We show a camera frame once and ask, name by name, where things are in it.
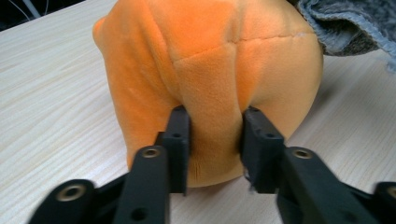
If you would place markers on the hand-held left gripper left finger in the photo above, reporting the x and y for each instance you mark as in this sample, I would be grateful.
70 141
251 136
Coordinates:
177 161

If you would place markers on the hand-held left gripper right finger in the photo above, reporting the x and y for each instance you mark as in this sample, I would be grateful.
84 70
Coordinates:
264 161

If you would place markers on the orange plush toy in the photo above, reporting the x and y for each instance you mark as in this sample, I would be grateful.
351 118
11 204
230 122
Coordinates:
202 62

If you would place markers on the grey cloth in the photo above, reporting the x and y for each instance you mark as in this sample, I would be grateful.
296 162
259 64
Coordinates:
351 25

